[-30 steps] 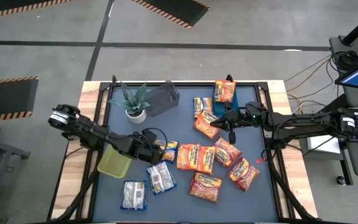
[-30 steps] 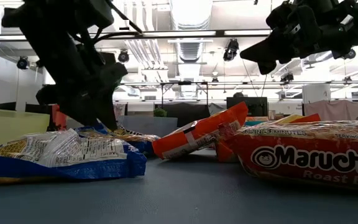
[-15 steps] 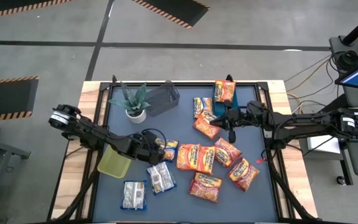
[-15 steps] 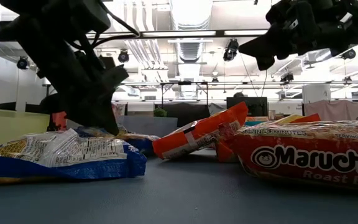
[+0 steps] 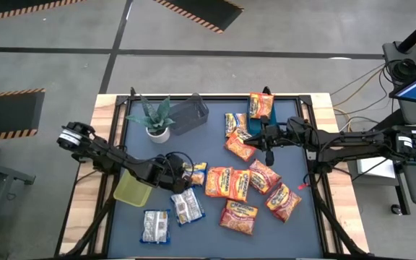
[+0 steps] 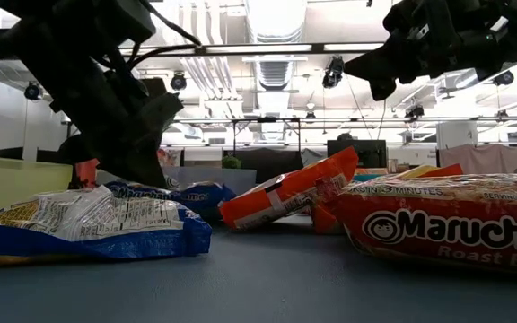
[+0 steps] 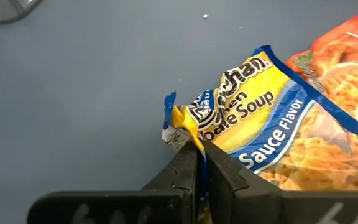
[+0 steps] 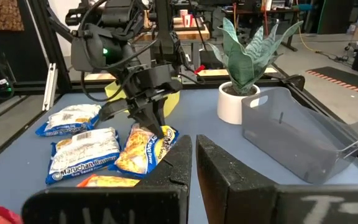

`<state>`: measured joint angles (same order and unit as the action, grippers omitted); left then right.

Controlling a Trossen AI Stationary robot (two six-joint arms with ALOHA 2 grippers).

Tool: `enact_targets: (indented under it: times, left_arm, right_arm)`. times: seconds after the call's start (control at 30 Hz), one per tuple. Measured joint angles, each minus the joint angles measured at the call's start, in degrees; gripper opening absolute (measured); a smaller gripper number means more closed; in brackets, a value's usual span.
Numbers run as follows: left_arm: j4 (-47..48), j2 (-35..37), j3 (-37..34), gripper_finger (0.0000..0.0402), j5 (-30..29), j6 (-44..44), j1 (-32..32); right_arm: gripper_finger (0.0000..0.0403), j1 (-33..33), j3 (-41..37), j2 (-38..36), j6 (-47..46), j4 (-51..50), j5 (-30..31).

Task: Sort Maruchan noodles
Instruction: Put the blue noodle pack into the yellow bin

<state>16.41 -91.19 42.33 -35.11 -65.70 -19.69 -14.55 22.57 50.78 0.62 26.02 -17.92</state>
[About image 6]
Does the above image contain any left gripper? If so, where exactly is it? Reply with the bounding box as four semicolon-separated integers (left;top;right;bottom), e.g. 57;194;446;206
15;44;169;189

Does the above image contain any orange chicken noodle pack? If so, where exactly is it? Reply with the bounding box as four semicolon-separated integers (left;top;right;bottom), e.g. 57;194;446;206
310;201;347;235
219;145;360;231

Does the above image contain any white cabinet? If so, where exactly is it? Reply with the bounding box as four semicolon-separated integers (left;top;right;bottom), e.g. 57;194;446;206
436;120;478;150

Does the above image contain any blue soy sauce noodle pack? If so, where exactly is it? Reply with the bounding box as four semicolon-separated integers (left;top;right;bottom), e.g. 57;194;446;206
0;184;214;262
104;178;238;222

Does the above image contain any red and white sign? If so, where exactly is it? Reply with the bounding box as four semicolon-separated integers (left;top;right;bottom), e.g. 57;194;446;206
157;149;183;168

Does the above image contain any grey-blue table mat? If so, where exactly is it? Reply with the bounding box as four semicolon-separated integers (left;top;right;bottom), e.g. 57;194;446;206
0;210;517;323

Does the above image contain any silver ceiling air duct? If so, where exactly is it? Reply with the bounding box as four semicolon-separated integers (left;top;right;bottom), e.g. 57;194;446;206
243;0;308;91

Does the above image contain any pink hanging cloth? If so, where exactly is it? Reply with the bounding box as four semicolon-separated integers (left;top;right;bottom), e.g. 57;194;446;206
437;143;517;175

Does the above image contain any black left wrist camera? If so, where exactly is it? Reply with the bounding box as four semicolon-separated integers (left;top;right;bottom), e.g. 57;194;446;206
136;76;184;152

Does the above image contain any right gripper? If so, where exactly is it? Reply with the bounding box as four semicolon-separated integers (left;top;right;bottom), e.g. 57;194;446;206
343;0;511;102

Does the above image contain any distant black rig frame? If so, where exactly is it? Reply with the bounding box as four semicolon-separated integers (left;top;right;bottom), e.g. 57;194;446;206
229;115;303;156

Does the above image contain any yellow translucent plastic bin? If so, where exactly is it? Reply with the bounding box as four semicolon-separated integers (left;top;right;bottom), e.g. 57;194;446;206
0;153;74;217

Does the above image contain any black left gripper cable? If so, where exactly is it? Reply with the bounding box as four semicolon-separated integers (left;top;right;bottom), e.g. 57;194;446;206
126;0;204;68

